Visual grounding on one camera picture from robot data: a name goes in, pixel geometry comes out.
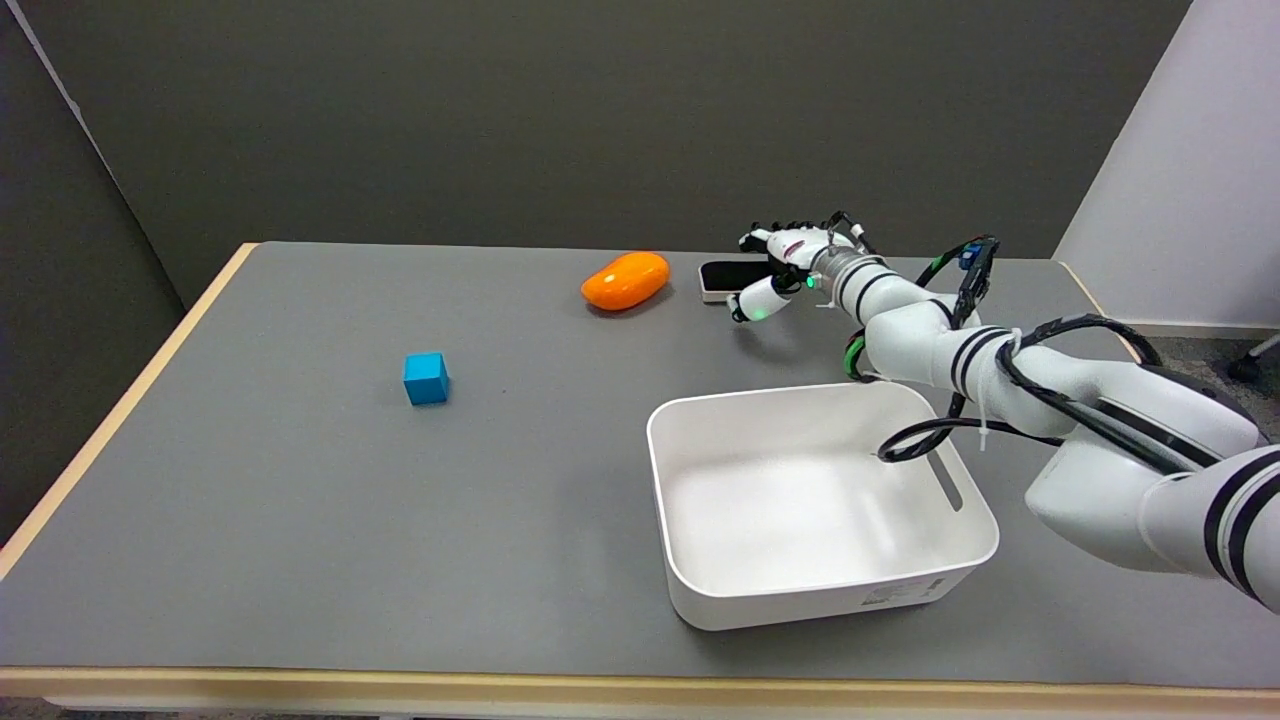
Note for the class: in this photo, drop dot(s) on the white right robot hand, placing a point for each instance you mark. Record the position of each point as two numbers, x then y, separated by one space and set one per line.
782 270

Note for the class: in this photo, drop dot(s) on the black and white blackboard eraser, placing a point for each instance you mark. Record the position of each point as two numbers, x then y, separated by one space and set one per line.
730 276

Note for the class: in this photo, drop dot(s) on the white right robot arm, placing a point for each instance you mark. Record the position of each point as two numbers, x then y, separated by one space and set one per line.
1050 390

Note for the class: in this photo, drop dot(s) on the orange mango toy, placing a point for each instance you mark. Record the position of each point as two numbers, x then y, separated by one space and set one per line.
625 280

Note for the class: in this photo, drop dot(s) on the white plastic bin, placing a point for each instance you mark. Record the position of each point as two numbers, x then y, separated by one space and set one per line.
815 500

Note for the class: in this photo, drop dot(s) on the blue cube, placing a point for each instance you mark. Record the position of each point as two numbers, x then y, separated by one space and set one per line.
426 379

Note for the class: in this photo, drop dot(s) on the black chair caster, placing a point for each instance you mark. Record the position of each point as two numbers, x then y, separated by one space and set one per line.
1252 362

